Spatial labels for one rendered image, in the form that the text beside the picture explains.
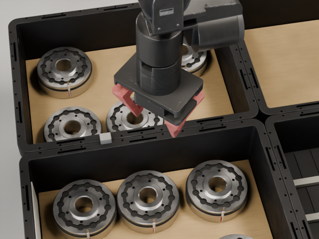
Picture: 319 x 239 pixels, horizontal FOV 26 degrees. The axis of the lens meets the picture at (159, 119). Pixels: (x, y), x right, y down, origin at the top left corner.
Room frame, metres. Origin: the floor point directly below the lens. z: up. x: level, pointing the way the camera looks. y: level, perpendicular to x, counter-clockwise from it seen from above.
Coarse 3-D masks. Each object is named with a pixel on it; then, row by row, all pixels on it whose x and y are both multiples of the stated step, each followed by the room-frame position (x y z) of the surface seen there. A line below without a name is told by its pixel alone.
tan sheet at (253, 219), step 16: (176, 176) 0.62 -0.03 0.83; (48, 192) 0.58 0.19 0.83; (112, 192) 0.58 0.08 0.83; (256, 192) 0.58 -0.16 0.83; (48, 208) 0.55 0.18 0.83; (256, 208) 0.55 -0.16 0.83; (48, 224) 0.52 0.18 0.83; (176, 224) 0.52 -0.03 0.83; (192, 224) 0.52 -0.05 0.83; (208, 224) 0.52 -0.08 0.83; (224, 224) 0.52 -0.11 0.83; (240, 224) 0.52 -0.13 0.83; (256, 224) 0.52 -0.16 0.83
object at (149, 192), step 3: (147, 189) 0.57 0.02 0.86; (150, 189) 0.57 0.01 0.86; (141, 192) 0.57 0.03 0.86; (144, 192) 0.57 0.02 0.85; (147, 192) 0.57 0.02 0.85; (150, 192) 0.57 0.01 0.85; (153, 192) 0.57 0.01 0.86; (141, 195) 0.57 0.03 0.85; (144, 195) 0.57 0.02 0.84; (147, 195) 0.57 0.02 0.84; (150, 195) 0.57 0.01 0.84; (153, 195) 0.57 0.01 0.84; (156, 195) 0.56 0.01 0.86; (141, 198) 0.57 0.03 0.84; (144, 198) 0.57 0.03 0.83; (153, 198) 0.57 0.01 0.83
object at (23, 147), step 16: (32, 16) 0.90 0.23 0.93; (48, 16) 0.90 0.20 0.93; (64, 16) 0.90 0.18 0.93; (80, 16) 0.90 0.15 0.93; (16, 32) 0.86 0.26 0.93; (16, 48) 0.82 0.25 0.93; (16, 64) 0.78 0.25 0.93; (240, 64) 0.78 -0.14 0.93; (16, 80) 0.75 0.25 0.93; (240, 80) 0.75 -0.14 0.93; (16, 96) 0.71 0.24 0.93; (16, 112) 0.68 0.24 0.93; (240, 112) 0.68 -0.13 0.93; (256, 112) 0.68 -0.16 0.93; (16, 128) 0.65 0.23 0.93; (144, 128) 0.65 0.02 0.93; (160, 128) 0.65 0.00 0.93; (32, 144) 0.62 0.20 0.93; (48, 144) 0.62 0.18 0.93; (64, 144) 0.62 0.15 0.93; (80, 144) 0.62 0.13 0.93
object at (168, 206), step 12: (132, 180) 0.59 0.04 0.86; (144, 180) 0.59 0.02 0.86; (156, 180) 0.59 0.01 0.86; (168, 180) 0.59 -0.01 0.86; (120, 192) 0.57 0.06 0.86; (132, 192) 0.57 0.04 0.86; (168, 192) 0.57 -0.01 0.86; (120, 204) 0.54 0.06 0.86; (132, 204) 0.54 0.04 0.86; (168, 204) 0.55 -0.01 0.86; (132, 216) 0.52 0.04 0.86; (144, 216) 0.52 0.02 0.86; (156, 216) 0.52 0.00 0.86; (168, 216) 0.52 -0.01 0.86
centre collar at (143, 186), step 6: (138, 186) 0.57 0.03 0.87; (144, 186) 0.57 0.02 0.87; (150, 186) 0.57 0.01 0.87; (156, 186) 0.57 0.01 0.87; (138, 192) 0.56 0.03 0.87; (156, 192) 0.56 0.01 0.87; (138, 198) 0.55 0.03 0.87; (156, 198) 0.55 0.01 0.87; (162, 198) 0.55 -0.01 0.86; (138, 204) 0.54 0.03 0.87; (144, 204) 0.54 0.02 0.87; (150, 204) 0.54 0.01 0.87; (156, 204) 0.54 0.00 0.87
